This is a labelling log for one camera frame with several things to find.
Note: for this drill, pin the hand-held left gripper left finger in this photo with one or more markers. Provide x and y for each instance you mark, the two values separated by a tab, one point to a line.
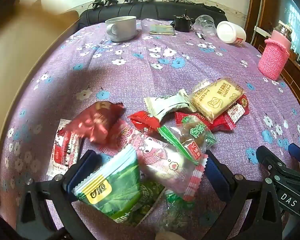
81	171

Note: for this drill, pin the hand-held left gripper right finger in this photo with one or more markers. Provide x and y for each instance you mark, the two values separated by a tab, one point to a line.
216	173

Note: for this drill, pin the dark red snack packet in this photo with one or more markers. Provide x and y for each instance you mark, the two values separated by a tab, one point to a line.
97	122

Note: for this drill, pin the pink cartoon snack packet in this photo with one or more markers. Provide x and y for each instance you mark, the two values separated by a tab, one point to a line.
162	160

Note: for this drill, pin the yellow biscuit packet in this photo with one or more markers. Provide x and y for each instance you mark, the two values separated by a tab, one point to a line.
217	98

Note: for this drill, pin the white green snack packet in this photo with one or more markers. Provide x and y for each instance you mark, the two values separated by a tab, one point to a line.
167	103

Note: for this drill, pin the white red cartoon snack packet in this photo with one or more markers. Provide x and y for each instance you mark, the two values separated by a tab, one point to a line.
62	152

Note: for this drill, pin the clear green-edged snack packet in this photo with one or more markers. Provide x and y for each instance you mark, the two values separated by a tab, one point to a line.
190	135

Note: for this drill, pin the clear green print snack packet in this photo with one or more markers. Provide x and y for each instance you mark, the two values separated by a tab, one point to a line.
175	212

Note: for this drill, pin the dark green snack packet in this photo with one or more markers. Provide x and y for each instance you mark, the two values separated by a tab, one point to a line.
147	205

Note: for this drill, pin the small red snack packet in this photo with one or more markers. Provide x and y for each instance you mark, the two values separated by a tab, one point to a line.
142	120

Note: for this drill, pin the pink knitted bottle sleeve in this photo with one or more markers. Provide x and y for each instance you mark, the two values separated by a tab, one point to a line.
273	57

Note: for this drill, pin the purple floral tablecloth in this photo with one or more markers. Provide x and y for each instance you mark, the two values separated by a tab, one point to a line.
140	67

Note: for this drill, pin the white plastic jar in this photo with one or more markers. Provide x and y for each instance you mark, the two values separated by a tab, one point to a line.
231	32

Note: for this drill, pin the window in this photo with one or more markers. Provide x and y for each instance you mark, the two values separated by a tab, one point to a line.
297	17

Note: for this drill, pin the clear plastic cup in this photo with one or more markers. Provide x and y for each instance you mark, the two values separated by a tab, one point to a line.
205	20
210	30

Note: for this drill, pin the grey mug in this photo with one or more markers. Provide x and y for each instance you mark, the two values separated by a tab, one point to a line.
122	30

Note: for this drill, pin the thin booklet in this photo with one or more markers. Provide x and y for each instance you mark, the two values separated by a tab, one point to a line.
162	29

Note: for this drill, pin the brown chair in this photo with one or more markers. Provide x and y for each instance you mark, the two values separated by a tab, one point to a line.
52	17

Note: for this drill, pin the black sofa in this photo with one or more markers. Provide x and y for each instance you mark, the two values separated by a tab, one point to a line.
150	10

